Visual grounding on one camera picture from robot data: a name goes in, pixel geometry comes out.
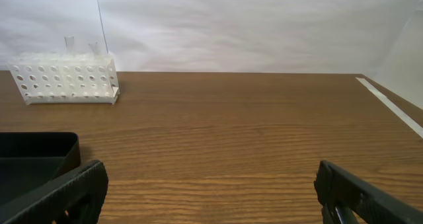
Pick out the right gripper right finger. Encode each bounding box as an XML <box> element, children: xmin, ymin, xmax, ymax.
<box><xmin>313</xmin><ymin>160</ymin><xmax>423</xmax><ymax>224</ymax></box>

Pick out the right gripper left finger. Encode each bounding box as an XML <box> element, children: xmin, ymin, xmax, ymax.
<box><xmin>0</xmin><ymin>159</ymin><xmax>109</xmax><ymax>224</ymax></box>

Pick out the clear test tube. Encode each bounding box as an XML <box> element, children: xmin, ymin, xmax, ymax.
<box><xmin>63</xmin><ymin>36</ymin><xmax>77</xmax><ymax>56</ymax></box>
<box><xmin>87</xmin><ymin>42</ymin><xmax>102</xmax><ymax>57</ymax></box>

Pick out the black tray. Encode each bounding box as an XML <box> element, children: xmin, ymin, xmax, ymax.
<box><xmin>0</xmin><ymin>131</ymin><xmax>81</xmax><ymax>207</ymax></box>

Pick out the white test tube rack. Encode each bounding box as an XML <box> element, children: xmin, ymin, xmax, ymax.
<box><xmin>7</xmin><ymin>51</ymin><xmax>121</xmax><ymax>106</ymax></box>

